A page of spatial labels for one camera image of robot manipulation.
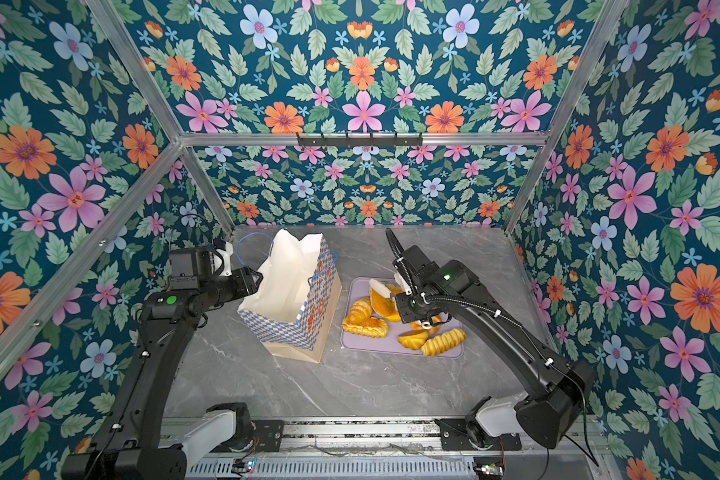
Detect round orange bun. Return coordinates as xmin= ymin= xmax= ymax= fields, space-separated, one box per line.
xmin=370 ymin=288 xmax=401 ymax=323

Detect lavender plastic tray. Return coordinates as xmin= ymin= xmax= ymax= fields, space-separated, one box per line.
xmin=340 ymin=277 xmax=466 ymax=359

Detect small croissant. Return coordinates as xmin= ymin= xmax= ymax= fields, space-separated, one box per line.
xmin=346 ymin=297 xmax=374 ymax=325

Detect checkered paper bag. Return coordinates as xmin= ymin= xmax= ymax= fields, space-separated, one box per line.
xmin=237 ymin=229 xmax=342 ymax=364

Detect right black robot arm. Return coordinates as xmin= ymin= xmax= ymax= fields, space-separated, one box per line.
xmin=392 ymin=257 xmax=596 ymax=449

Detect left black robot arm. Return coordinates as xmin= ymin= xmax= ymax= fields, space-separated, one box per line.
xmin=61 ymin=267 xmax=262 ymax=479

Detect ridged long bread roll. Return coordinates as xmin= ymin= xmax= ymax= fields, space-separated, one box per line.
xmin=419 ymin=329 xmax=467 ymax=357

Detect small yellow bun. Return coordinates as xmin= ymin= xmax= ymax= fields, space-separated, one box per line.
xmin=397 ymin=330 xmax=430 ymax=351

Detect braided flat pastry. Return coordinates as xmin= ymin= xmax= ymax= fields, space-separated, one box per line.
xmin=342 ymin=316 xmax=389 ymax=338

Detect ring shaped pretzel bread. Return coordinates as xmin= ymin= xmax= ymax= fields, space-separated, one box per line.
xmin=409 ymin=321 xmax=440 ymax=335

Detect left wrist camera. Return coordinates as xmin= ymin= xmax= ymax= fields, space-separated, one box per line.
xmin=168 ymin=241 xmax=231 ymax=290

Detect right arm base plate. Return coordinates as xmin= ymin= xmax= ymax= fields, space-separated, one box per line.
xmin=435 ymin=418 xmax=522 ymax=453

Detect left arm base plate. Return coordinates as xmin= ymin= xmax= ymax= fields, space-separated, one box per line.
xmin=240 ymin=420 xmax=285 ymax=453

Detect black hook rail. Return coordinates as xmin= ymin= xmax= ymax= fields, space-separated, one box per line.
xmin=296 ymin=133 xmax=424 ymax=148

